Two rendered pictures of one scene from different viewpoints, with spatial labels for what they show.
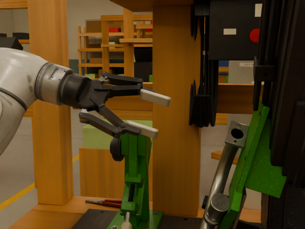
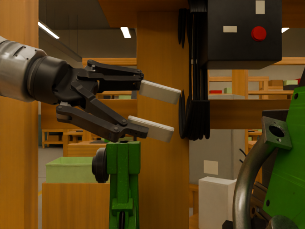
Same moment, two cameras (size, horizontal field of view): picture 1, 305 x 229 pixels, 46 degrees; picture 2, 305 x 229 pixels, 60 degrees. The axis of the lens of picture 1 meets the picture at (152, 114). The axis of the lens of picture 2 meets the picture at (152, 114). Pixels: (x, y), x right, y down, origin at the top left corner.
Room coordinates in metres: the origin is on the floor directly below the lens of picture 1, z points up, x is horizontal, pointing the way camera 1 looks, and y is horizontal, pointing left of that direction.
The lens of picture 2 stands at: (0.37, 0.10, 1.23)
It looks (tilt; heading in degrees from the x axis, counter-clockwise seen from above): 0 degrees down; 349
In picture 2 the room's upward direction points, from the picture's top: straight up
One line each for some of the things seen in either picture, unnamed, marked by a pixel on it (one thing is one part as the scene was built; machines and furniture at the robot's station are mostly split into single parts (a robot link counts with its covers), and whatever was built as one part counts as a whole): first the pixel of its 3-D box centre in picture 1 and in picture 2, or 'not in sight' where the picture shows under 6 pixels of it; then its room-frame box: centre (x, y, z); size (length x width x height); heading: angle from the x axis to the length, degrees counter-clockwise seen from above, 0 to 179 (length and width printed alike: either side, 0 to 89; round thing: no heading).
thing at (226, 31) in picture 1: (243, 31); (236, 35); (0.97, -0.24, 1.42); 0.17 x 0.12 x 0.15; 79
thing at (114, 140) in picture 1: (117, 146); (100, 165); (0.95, 0.09, 1.12); 0.07 x 0.03 x 0.08; 169
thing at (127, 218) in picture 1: (127, 219); not in sight; (0.85, 0.06, 0.96); 0.06 x 0.03 x 0.06; 169
